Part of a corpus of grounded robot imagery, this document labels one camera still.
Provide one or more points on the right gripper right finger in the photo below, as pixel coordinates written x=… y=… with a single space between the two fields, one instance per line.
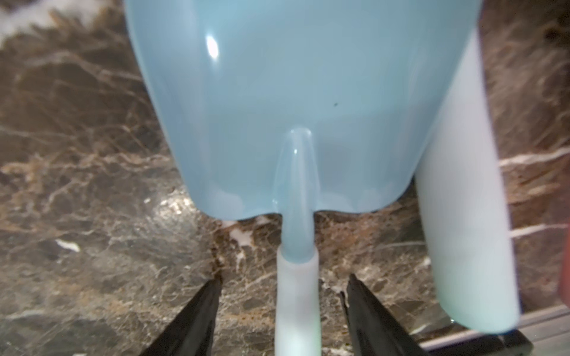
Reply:
x=373 y=330

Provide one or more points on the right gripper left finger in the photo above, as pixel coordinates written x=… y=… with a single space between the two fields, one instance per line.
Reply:
x=191 y=333

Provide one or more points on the aluminium front rail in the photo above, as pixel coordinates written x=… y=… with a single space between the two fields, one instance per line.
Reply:
x=543 y=332

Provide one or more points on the purple shovel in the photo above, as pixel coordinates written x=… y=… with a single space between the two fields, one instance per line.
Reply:
x=564 y=283

